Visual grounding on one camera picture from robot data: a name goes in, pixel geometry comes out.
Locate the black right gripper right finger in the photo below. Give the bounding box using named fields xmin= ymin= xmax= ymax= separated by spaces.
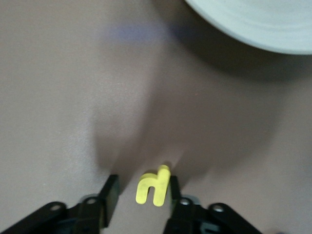
xmin=165 ymin=175 xmax=213 ymax=234

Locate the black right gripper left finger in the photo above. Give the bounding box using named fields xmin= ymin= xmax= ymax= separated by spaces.
xmin=65 ymin=174 xmax=120 ymax=234

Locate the yellow letter h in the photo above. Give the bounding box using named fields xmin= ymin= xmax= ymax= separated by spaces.
xmin=135 ymin=164 xmax=171 ymax=207

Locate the brown table cover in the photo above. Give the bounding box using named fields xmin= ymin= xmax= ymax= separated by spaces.
xmin=0 ymin=0 xmax=312 ymax=234

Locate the beige brown plate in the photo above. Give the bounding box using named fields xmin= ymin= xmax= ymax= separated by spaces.
xmin=181 ymin=0 xmax=312 ymax=56

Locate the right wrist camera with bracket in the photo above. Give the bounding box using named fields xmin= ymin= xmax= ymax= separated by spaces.
xmin=0 ymin=201 xmax=264 ymax=234

